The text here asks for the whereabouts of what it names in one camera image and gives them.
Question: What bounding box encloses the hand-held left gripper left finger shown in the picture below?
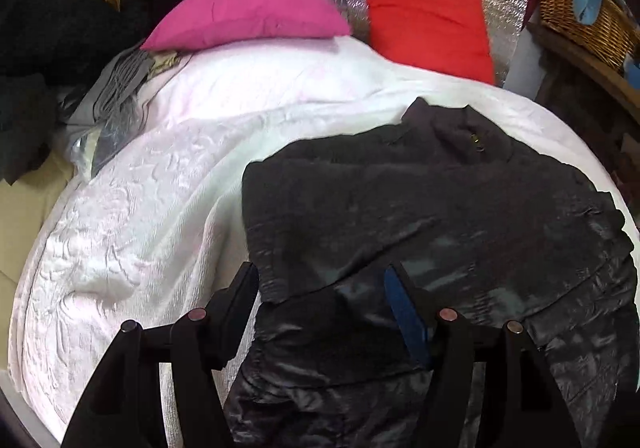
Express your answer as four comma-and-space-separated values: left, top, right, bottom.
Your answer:
61, 262, 261, 448

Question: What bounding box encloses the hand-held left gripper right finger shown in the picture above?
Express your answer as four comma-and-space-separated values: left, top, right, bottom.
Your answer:
382, 261, 583, 448

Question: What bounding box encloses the black jacket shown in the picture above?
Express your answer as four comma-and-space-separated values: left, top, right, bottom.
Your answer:
222, 97, 640, 448

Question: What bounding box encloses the white quilted blanket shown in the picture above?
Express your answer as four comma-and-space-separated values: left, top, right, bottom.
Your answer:
10, 36, 640, 448

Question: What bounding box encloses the grey garment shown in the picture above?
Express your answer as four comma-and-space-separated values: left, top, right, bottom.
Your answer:
65, 48, 156, 169

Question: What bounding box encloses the wooden table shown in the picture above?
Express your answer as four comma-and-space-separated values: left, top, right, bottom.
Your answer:
525, 21, 640, 199

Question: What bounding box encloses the red pillow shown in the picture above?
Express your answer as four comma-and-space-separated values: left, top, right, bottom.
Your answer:
362, 0, 497, 86

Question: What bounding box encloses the pink pillow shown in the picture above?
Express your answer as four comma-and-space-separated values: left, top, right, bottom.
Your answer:
140, 0, 352, 52

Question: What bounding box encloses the black puffy coat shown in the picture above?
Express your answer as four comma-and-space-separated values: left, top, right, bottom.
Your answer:
0, 0, 151, 184

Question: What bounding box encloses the wicker basket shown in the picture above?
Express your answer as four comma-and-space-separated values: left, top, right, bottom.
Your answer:
535, 0, 640, 75

